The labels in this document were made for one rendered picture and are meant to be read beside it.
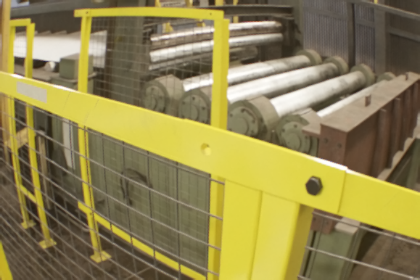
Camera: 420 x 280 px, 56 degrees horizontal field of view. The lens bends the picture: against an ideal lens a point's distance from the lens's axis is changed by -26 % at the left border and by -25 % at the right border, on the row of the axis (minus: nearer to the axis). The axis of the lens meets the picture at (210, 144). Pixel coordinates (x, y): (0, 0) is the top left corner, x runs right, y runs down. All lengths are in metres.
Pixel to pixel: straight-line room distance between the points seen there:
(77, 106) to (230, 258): 0.33
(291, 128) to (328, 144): 0.33
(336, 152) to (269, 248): 1.80
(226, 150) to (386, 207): 0.21
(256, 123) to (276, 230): 2.20
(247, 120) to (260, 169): 2.22
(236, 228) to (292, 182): 0.11
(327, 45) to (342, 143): 10.14
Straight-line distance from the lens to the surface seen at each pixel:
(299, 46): 5.02
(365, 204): 0.48
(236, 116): 2.79
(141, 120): 0.63
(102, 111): 0.70
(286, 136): 2.63
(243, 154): 0.53
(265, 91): 3.42
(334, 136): 2.32
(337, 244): 2.66
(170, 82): 3.19
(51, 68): 4.68
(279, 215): 0.54
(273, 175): 0.52
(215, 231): 2.45
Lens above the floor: 2.04
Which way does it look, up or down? 21 degrees down
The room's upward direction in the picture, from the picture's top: 2 degrees clockwise
